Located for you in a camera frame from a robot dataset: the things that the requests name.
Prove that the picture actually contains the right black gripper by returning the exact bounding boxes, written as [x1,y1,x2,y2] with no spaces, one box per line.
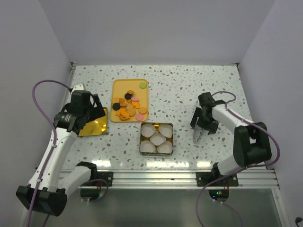
[190,107,219,135]

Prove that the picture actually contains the metal serving tongs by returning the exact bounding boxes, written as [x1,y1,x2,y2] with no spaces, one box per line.
[193,126,204,144]

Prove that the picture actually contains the gold tin lid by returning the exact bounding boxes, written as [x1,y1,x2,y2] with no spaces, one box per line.
[78,107,108,137]

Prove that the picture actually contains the black sandwich cookie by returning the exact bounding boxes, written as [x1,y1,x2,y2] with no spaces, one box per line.
[125,93,132,100]
[112,103,121,111]

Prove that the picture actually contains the round tan biscuit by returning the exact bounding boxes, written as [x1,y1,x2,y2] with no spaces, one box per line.
[139,107,147,114]
[126,104,136,117]

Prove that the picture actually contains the pink round cookie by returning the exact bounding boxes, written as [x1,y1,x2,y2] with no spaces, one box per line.
[136,113,144,121]
[131,97,139,102]

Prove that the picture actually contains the orange fish cookie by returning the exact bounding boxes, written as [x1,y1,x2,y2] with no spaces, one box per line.
[116,108,130,121]
[132,101,140,109]

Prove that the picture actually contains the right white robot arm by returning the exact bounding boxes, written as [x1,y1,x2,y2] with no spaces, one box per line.
[190,92,272,186]

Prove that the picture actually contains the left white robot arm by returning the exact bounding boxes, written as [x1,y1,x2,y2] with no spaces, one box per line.
[16,88,106,217]

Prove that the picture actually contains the yellow plastic tray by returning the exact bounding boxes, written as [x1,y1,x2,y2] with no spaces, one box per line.
[110,79,149,122]

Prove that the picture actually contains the white paper cup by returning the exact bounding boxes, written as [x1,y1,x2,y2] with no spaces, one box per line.
[150,133,166,146]
[159,124,173,138]
[140,140,156,153]
[157,141,173,154]
[141,124,156,138]

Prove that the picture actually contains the square cookie tin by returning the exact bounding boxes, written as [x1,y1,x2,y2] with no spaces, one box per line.
[139,122,174,157]

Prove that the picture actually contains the green round cookie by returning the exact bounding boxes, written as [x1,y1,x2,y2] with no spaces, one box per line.
[139,82,147,89]

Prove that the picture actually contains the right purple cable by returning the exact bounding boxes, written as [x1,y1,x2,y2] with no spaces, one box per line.
[197,91,280,227]

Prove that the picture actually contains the right black mounting bracket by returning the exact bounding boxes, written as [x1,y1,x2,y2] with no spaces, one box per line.
[196,172,239,187]

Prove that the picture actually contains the black mounting bracket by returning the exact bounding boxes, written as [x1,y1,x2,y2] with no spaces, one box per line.
[95,171,114,188]
[196,172,239,187]

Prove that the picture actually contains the left black mounting bracket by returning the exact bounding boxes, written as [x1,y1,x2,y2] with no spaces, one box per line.
[95,171,114,188]

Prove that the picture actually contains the aluminium frame rail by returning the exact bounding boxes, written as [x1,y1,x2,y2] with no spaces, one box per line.
[99,169,279,189]

